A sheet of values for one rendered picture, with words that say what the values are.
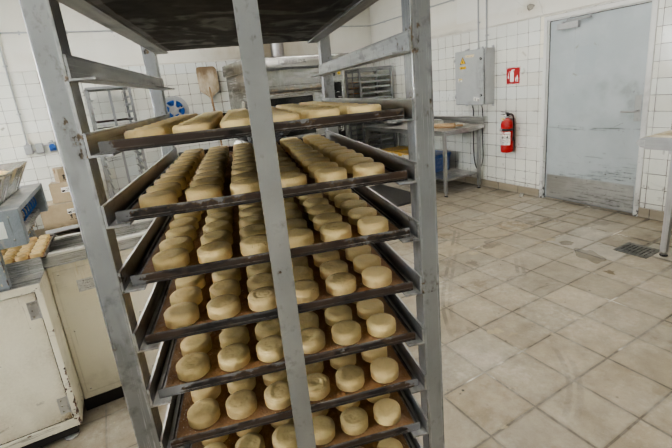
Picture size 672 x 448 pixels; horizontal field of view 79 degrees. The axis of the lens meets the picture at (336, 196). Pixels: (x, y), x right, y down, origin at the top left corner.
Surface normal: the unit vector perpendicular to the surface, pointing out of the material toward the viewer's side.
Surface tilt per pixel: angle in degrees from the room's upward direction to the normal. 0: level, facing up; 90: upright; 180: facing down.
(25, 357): 90
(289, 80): 90
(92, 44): 90
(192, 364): 0
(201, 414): 0
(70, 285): 90
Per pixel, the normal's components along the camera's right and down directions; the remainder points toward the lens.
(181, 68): 0.49, 0.18
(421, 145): 0.22, 0.22
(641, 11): -0.87, 0.21
